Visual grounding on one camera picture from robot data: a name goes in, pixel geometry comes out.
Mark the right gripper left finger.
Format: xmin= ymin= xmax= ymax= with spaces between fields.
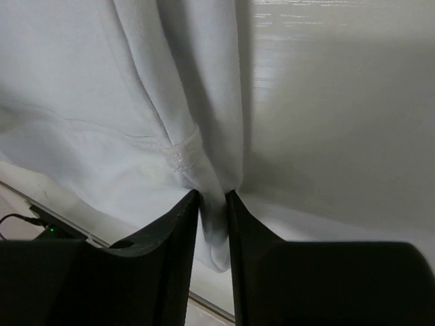
xmin=1 ymin=190 xmax=200 ymax=325

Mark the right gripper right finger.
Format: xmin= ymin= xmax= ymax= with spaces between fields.
xmin=226 ymin=192 xmax=434 ymax=325

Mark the white skirt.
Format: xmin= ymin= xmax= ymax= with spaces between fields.
xmin=1 ymin=1 xmax=249 ymax=272

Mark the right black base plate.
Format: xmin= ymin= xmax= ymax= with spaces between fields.
xmin=0 ymin=203 xmax=89 ymax=242

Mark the aluminium table edge rail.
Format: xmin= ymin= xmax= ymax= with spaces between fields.
xmin=1 ymin=181 xmax=235 ymax=325

